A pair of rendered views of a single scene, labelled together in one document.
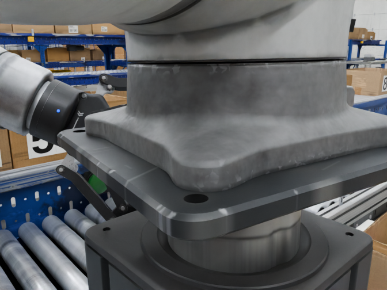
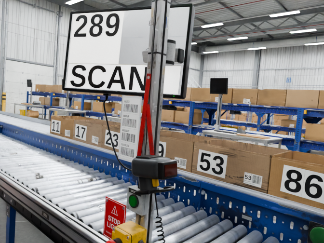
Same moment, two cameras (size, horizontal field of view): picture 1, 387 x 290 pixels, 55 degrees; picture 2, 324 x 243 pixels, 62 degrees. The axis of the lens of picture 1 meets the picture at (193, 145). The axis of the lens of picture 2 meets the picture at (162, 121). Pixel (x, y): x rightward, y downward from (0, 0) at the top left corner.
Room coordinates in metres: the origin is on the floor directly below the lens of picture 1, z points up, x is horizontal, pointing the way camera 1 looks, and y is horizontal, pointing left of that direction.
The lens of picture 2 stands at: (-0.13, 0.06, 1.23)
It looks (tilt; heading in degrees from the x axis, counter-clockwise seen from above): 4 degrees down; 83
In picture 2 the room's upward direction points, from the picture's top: 5 degrees clockwise
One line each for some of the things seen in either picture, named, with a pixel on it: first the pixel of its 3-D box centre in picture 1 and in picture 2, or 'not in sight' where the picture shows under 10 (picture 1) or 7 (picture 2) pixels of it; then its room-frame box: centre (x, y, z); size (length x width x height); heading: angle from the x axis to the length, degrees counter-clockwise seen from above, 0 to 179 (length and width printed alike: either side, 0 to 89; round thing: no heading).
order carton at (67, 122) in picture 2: not in sight; (76, 127); (-0.58, 2.53, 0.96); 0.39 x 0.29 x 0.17; 132
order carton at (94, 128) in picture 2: not in sight; (102, 132); (-0.32, 2.23, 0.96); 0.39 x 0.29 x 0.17; 131
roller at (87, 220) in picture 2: not in sight; (127, 209); (-0.10, 1.29, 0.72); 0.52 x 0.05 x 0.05; 41
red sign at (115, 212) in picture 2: not in sight; (120, 224); (-0.13, 0.86, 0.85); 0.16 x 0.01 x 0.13; 131
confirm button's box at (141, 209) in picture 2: not in sight; (137, 200); (-0.09, 0.81, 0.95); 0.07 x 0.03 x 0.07; 131
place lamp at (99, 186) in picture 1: (99, 183); not in sight; (1.08, 0.29, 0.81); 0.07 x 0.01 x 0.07; 131
